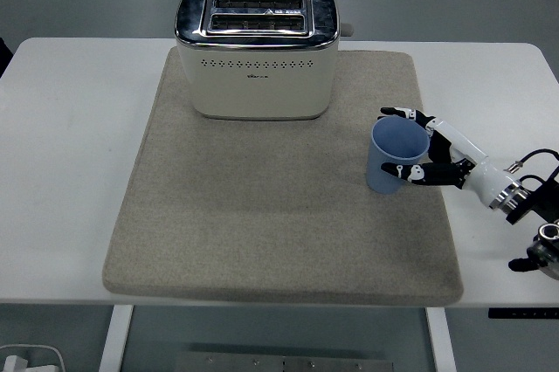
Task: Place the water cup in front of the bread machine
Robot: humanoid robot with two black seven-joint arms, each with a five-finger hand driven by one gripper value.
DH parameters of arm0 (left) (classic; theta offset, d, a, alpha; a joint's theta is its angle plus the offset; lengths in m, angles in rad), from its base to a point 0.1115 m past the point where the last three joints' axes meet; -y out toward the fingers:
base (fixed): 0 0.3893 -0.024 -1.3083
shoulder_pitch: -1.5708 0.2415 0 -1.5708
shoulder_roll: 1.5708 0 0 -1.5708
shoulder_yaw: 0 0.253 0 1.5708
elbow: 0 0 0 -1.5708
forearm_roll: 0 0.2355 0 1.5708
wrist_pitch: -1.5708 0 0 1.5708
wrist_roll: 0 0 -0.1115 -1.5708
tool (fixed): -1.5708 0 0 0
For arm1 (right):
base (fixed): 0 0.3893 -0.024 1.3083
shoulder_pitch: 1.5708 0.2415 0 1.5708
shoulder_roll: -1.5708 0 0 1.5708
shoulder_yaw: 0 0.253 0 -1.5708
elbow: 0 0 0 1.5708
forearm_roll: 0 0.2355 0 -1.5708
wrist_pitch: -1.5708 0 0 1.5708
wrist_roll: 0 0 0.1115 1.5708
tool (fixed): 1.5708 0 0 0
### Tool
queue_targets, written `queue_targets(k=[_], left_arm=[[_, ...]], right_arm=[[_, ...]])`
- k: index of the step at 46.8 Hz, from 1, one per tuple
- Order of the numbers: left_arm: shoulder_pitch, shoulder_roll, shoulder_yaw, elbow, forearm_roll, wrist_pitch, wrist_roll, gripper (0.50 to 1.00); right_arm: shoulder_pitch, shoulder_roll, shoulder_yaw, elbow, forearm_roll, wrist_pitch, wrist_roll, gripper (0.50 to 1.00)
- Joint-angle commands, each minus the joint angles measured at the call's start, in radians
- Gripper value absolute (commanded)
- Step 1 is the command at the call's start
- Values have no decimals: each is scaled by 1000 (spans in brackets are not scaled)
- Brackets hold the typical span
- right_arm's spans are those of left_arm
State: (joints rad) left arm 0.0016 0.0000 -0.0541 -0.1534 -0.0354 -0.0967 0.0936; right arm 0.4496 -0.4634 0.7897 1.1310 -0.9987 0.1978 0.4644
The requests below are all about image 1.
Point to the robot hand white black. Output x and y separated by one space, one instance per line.
485 171

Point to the light blue plastic cup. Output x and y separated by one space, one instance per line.
380 180

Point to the black table control panel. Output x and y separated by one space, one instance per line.
524 313

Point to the white table leg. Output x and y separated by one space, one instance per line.
441 341
114 337

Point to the white chrome two-slot toaster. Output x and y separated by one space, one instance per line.
257 88

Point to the beige felt table mat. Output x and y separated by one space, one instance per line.
244 215

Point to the dark blurred object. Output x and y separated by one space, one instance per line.
4 57

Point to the white plug adapter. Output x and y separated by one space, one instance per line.
13 364

